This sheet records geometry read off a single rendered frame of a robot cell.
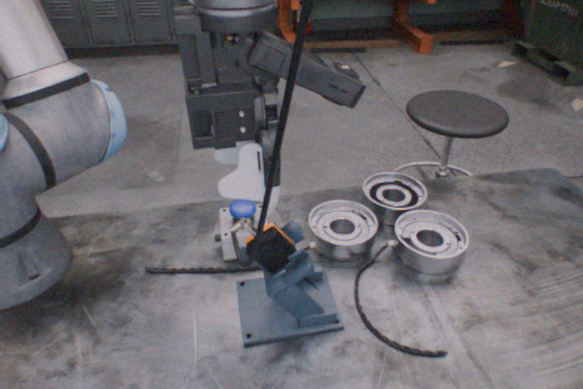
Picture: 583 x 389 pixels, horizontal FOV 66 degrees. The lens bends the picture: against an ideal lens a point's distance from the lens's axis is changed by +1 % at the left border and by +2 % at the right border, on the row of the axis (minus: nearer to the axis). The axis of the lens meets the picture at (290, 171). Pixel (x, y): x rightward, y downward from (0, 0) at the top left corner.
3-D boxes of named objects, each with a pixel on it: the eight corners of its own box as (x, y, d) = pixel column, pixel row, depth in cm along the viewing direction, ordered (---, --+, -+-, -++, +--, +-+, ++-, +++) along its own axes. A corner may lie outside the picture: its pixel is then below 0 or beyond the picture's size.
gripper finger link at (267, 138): (258, 175, 46) (250, 92, 42) (274, 173, 46) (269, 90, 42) (264, 195, 41) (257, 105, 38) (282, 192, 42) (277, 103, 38)
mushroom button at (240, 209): (256, 220, 70) (254, 195, 68) (259, 237, 67) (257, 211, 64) (230, 222, 70) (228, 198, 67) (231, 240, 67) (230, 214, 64)
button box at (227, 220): (264, 224, 73) (263, 201, 71) (270, 255, 68) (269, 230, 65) (215, 230, 72) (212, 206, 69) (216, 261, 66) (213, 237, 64)
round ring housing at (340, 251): (346, 211, 76) (348, 192, 74) (389, 248, 69) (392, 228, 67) (295, 233, 72) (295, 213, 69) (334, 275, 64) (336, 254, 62)
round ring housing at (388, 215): (418, 235, 71) (423, 215, 69) (354, 220, 74) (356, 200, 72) (425, 198, 79) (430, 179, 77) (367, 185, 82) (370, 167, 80)
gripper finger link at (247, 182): (222, 222, 47) (211, 139, 43) (278, 214, 48) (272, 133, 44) (224, 238, 44) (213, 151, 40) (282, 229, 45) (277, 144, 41)
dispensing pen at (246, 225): (335, 291, 58) (257, 218, 49) (309, 307, 59) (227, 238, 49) (331, 278, 60) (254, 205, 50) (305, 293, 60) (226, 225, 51)
